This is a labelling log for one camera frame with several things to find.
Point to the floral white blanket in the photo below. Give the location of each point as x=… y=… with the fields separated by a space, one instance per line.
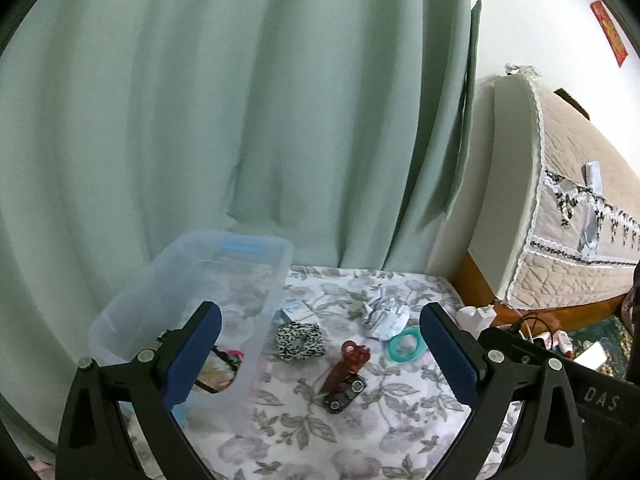
x=363 y=410

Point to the small white medicine box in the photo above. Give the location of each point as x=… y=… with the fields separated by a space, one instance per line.
x=295 y=311

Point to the beige quilted sofa cover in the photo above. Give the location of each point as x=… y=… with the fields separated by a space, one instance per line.
x=559 y=225

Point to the red wall decoration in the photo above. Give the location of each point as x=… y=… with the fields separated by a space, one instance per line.
x=614 y=39

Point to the red hair claw clip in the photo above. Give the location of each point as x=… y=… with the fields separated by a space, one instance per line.
x=353 y=358

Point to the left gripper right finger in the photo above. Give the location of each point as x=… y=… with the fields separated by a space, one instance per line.
x=458 y=355

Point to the clear plastic storage bin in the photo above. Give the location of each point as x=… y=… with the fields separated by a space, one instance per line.
x=244 y=275

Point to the black toy car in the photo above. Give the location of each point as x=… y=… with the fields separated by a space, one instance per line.
x=338 y=399

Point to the crumpled silver foil pack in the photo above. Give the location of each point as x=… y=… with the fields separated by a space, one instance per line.
x=384 y=316

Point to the leopard print scrunchie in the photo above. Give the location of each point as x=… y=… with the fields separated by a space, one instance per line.
x=299 y=341

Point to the green curtain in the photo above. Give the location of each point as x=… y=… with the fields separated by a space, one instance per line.
x=336 y=124

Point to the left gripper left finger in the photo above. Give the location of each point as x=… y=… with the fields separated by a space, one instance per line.
x=185 y=351

